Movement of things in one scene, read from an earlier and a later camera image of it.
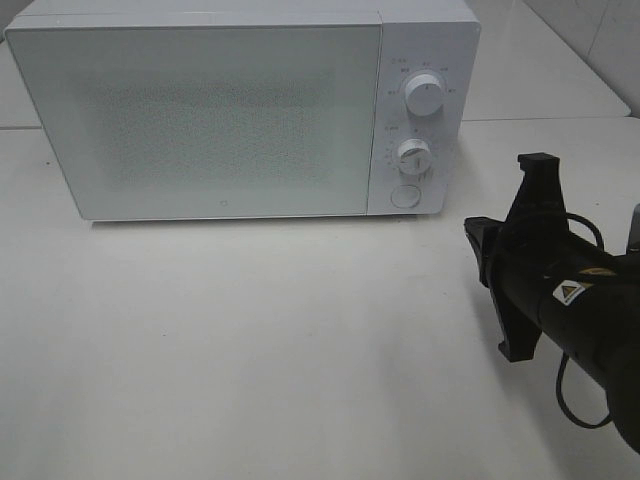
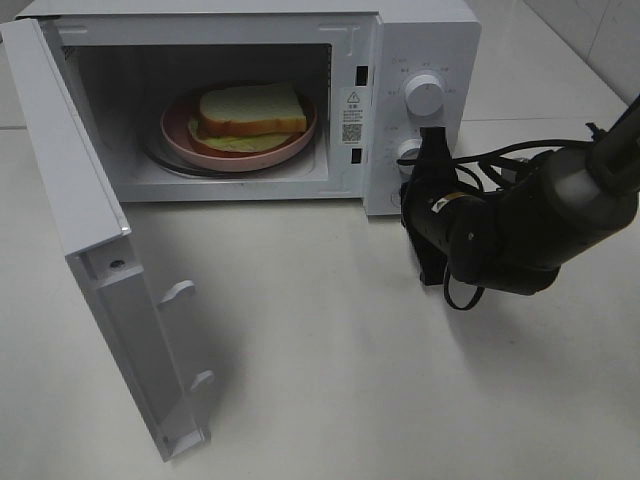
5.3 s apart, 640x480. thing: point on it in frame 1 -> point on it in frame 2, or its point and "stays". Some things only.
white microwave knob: [415, 157] stays
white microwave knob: [424, 94] stays
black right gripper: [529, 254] -> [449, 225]
